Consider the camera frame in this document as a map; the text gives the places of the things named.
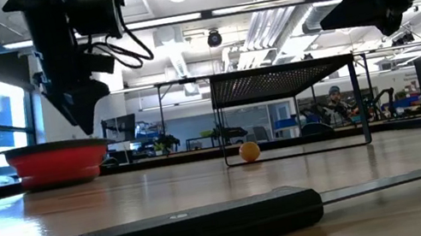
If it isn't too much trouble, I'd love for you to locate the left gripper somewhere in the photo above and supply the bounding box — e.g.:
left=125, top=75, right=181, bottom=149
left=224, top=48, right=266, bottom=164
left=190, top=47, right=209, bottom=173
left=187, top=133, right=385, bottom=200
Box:
left=21, top=0, right=127, bottom=143

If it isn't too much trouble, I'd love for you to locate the red collapsible bowl grey rim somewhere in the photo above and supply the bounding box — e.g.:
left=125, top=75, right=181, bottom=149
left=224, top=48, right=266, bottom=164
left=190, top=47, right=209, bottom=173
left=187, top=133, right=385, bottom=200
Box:
left=0, top=131, right=117, bottom=199

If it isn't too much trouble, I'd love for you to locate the black perforated metal shelf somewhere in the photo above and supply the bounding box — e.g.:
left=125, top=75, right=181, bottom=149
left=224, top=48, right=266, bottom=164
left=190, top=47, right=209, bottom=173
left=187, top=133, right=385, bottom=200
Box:
left=205, top=49, right=374, bottom=171

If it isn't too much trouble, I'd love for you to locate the small yellow orange fruit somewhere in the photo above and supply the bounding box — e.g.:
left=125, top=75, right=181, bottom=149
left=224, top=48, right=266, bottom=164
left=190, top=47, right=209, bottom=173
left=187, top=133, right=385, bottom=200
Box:
left=237, top=139, right=263, bottom=165

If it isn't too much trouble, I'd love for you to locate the person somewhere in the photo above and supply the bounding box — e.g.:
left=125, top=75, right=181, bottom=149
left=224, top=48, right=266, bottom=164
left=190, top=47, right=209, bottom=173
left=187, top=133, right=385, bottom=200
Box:
left=320, top=81, right=362, bottom=124

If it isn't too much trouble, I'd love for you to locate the long ceiling light bar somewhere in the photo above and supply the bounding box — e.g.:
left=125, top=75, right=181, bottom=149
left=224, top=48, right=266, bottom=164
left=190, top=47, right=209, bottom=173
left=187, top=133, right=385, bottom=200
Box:
left=0, top=0, right=335, bottom=60

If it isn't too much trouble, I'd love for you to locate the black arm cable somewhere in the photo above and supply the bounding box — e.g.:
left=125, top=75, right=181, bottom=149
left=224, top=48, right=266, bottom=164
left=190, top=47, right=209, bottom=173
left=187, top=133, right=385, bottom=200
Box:
left=80, top=14, right=157, bottom=79

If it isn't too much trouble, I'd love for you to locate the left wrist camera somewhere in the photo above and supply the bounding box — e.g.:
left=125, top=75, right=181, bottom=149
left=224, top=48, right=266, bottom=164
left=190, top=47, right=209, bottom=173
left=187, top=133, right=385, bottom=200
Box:
left=63, top=0, right=131, bottom=47

